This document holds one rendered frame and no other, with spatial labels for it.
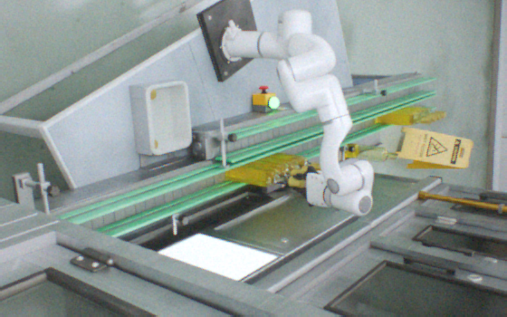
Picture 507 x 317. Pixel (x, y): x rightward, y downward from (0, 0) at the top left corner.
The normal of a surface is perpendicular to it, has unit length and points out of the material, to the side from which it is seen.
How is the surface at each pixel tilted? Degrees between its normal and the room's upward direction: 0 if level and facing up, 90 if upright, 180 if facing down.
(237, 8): 2
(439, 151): 75
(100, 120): 0
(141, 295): 90
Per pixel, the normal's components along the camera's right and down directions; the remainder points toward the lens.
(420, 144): -0.37, -0.31
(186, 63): 0.77, 0.11
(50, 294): -0.05, -0.97
